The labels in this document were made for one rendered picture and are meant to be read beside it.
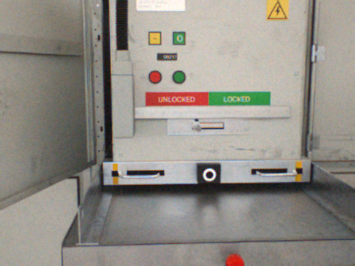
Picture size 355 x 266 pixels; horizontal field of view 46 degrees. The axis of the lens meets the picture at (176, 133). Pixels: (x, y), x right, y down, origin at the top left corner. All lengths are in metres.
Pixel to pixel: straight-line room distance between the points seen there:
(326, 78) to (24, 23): 0.96
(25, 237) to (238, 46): 0.96
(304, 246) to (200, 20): 0.58
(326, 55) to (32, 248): 1.18
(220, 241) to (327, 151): 0.82
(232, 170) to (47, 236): 0.72
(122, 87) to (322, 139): 0.81
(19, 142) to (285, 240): 0.69
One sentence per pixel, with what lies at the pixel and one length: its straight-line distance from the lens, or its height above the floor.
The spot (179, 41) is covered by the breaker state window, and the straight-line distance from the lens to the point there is 1.07.
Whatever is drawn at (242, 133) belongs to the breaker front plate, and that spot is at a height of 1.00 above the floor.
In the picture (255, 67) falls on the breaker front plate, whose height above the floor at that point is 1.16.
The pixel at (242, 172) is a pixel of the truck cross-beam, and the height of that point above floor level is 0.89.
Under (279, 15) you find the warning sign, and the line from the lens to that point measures 1.12.
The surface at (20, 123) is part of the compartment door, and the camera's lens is 1.14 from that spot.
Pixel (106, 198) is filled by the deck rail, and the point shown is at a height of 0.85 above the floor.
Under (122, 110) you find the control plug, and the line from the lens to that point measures 0.96.
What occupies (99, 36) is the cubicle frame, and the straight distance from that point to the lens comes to 1.43.
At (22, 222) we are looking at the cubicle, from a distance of 1.54.
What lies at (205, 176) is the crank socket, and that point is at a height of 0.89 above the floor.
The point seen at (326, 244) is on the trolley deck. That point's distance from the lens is 0.86.
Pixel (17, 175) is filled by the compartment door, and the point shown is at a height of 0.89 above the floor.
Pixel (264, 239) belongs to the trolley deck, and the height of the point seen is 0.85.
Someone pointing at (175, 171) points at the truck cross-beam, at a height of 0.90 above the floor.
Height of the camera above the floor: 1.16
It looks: 9 degrees down
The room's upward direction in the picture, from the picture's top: straight up
